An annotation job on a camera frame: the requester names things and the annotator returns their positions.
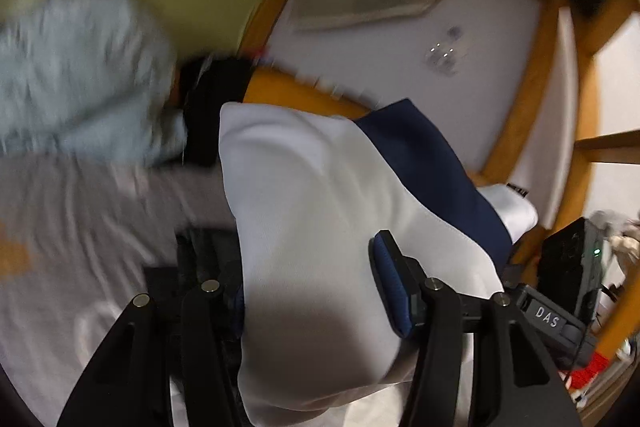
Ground white navy polo jacket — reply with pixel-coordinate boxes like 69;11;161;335
219;100;538;426

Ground grey printed bed sheet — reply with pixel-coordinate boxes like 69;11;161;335
1;155;248;426

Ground black clothing pile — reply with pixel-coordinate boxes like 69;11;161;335
177;53;255;168

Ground light blue quilted duvet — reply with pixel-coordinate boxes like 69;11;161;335
1;0;186;167

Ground black electronic device box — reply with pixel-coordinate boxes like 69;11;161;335
536;218;604;325

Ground wooden bed frame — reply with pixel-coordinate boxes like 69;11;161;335
240;0;640;358

